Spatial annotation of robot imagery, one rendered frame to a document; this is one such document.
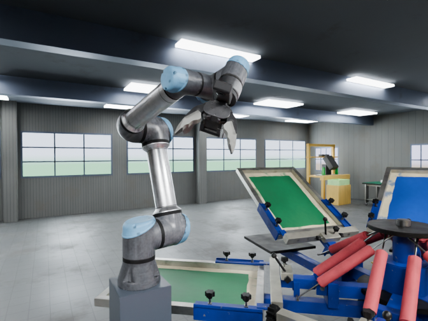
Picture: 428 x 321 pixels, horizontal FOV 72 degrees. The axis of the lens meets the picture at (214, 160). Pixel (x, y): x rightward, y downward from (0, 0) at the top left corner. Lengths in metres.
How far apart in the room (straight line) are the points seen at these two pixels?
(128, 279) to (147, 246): 0.13
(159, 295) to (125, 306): 0.12
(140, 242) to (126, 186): 8.67
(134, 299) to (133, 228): 0.23
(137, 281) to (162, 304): 0.12
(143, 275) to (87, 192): 8.50
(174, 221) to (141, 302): 0.29
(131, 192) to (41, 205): 2.49
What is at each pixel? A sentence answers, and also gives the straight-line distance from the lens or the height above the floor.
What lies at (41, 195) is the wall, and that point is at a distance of 9.49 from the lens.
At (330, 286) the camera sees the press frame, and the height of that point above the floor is 1.03.
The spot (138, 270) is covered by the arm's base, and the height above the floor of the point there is 1.26.
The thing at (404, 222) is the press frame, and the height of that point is 1.34.
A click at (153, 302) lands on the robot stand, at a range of 1.14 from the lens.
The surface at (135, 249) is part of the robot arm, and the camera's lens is 1.09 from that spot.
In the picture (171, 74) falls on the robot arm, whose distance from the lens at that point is 0.87.
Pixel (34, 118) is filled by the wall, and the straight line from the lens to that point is 9.49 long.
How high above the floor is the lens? 1.65
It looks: 1 degrees down
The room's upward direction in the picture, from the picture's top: straight up
